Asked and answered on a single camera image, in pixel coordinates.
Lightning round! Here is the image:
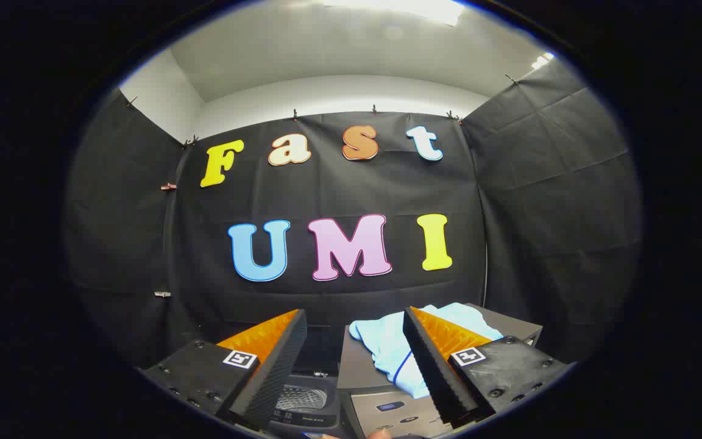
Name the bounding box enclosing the small grey washing machine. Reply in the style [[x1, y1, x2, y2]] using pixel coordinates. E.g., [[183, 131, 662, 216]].
[[268, 324, 352, 439]]

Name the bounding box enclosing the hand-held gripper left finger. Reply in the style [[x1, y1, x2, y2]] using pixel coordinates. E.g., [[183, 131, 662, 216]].
[[143, 309, 309, 432]]

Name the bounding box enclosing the silver grey appliance box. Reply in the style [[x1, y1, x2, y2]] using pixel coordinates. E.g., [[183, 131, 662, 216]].
[[337, 303, 544, 439]]

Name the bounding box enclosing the light blue shirt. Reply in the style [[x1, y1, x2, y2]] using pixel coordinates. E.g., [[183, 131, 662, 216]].
[[349, 303, 504, 400]]

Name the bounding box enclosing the black backdrop cloth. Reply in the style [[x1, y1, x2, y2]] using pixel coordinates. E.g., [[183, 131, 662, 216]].
[[63, 58, 643, 373]]

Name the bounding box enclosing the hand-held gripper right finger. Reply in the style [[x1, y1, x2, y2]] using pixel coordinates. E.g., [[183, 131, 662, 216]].
[[402, 305, 574, 430]]

